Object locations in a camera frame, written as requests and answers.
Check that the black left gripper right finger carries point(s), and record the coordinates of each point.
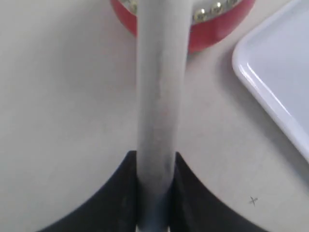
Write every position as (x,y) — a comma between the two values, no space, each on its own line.
(195,209)

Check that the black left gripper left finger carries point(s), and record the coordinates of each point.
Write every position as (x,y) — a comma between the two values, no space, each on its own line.
(113,208)

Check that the white drumstick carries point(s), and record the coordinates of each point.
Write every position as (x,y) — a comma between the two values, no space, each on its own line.
(162,45)

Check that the small red drum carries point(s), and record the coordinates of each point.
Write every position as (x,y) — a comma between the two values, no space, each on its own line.
(212,20)

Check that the white plastic tray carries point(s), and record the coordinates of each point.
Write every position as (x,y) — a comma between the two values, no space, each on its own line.
(272,61)

